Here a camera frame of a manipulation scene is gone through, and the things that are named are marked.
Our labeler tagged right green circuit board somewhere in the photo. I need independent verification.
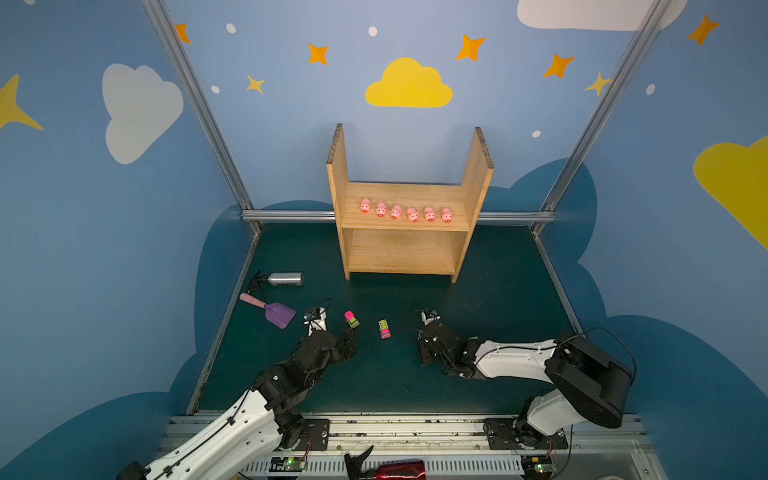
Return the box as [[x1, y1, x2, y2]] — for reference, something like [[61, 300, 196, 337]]
[[520, 456, 557, 480]]

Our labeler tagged left green circuit board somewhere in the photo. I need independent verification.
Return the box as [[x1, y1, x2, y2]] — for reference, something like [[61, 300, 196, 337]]
[[268, 457, 307, 474]]

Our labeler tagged silver spray bottle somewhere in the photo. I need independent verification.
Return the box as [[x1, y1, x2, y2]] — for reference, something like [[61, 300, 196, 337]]
[[246, 271, 304, 293]]

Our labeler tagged purple pink toy shovel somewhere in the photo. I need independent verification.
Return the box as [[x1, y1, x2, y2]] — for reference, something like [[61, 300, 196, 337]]
[[239, 293, 296, 329]]

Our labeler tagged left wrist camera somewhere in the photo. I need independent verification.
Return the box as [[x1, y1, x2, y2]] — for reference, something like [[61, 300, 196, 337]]
[[304, 306, 327, 336]]

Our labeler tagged pink green toy truck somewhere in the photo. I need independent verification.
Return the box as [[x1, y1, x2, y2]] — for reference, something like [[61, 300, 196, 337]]
[[344, 311, 360, 328]]

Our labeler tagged green circuit board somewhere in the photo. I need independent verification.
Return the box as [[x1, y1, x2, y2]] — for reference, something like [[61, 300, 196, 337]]
[[268, 457, 307, 474], [520, 456, 557, 480]]

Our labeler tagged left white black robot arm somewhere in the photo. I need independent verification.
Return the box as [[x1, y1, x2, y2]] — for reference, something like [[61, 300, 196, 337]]
[[116, 327, 356, 479]]

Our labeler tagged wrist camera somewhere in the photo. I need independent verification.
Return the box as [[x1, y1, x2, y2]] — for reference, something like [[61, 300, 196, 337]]
[[304, 306, 327, 336], [420, 309, 441, 326]]

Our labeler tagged red black clamp tool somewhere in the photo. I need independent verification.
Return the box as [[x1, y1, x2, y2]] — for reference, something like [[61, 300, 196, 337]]
[[344, 445, 426, 480]]

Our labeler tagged wooden two-tier shelf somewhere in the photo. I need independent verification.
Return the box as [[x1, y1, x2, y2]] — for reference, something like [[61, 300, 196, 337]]
[[326, 123, 494, 282]]

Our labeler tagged pink toy pig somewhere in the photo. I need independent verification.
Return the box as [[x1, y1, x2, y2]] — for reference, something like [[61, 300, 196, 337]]
[[359, 197, 372, 213], [389, 204, 403, 220], [406, 207, 419, 223], [375, 202, 388, 218], [423, 206, 437, 222], [441, 207, 454, 224]]

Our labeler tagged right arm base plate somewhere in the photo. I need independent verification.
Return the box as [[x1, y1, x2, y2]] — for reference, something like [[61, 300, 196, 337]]
[[483, 418, 568, 450]]

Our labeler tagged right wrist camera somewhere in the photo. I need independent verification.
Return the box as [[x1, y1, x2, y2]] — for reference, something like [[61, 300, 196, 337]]
[[420, 309, 441, 326]]

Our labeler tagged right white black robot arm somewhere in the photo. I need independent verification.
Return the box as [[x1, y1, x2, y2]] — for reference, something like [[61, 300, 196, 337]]
[[418, 311, 636, 444]]

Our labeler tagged pink striped toy truck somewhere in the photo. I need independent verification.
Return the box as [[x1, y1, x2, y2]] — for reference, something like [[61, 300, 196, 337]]
[[377, 319, 391, 340]]

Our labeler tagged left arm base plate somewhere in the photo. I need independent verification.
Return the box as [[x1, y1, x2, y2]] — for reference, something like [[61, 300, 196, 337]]
[[279, 418, 330, 452]]

